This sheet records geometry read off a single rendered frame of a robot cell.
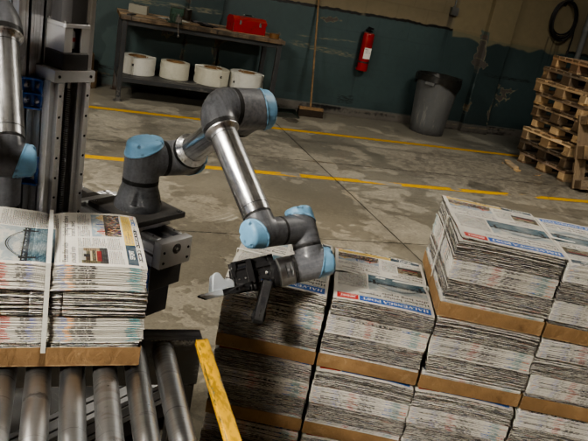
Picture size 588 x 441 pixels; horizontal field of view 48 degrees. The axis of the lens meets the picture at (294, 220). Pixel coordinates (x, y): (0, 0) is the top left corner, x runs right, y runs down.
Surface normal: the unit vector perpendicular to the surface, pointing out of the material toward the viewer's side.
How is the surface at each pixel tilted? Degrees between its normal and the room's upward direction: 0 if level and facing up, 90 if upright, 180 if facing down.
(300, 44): 90
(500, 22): 90
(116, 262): 1
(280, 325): 90
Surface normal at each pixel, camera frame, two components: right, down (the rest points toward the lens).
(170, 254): 0.79, 0.34
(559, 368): -0.08, 0.32
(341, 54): 0.29, 0.38
